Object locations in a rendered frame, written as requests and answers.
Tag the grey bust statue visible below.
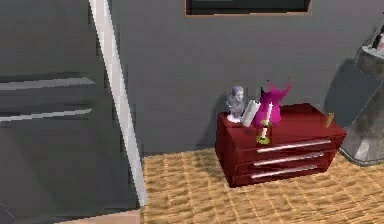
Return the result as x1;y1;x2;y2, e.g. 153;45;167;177
226;85;247;124

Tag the white book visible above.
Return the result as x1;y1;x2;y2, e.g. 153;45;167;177
241;99;262;128

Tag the white candle on green holder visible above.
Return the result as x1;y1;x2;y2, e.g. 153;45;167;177
255;101;274;146

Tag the dark red chest of drawers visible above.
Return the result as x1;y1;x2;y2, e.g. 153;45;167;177
214;102;348;189

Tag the small orange stick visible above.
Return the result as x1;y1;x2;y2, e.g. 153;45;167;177
324;112;335;129

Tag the grey room door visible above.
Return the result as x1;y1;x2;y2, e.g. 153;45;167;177
0;0;148;224

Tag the framed picture with wooden frame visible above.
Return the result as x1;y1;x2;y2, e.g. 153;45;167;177
183;0;314;17

